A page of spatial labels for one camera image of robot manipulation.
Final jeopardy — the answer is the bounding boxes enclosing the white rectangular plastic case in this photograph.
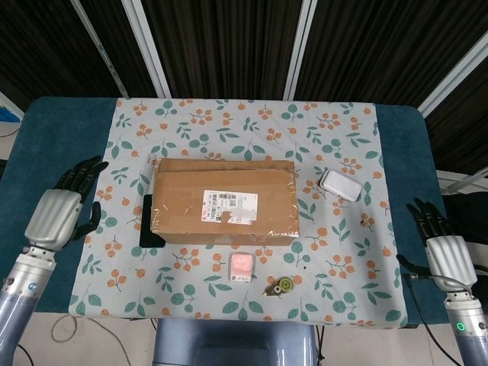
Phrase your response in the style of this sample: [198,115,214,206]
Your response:
[318,169,362,202]

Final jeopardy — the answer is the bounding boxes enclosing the blue bristly object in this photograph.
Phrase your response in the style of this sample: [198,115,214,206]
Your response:
[0,99,22,124]

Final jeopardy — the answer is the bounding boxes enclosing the teal plush table cover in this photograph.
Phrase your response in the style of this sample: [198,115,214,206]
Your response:
[0,95,468,327]

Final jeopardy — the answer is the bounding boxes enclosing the black right hand cable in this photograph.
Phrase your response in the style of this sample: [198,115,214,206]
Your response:
[403,271,464,363]

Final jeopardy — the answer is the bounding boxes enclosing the thin white partition post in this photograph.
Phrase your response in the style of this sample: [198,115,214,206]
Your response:
[70,0,130,101]

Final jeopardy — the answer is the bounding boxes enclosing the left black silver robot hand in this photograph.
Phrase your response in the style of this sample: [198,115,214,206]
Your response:
[23,155,110,252]

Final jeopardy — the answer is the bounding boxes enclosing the white metal frame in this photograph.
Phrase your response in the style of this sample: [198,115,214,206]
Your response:
[436,169,488,195]

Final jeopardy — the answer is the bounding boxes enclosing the floral leaf print tablecloth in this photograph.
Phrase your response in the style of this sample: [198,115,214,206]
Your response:
[67,97,409,329]

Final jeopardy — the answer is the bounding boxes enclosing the black smartphone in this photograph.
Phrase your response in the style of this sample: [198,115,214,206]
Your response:
[139,194,165,249]

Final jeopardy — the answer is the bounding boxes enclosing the wide white partition post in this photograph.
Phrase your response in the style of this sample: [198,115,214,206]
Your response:
[417,37,488,116]
[284,0,319,101]
[121,0,172,98]

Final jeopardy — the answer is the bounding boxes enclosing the brown cardboard box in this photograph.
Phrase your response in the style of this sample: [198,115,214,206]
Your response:
[149,157,301,246]

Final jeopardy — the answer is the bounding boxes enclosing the grey-blue robot torso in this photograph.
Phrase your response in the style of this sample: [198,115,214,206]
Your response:
[152,318,319,366]

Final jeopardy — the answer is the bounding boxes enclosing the pink tissue pack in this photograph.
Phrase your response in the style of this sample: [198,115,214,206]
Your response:
[227,251,255,284]

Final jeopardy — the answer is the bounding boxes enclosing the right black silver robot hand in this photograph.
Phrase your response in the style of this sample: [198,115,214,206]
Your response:
[396,197,477,293]

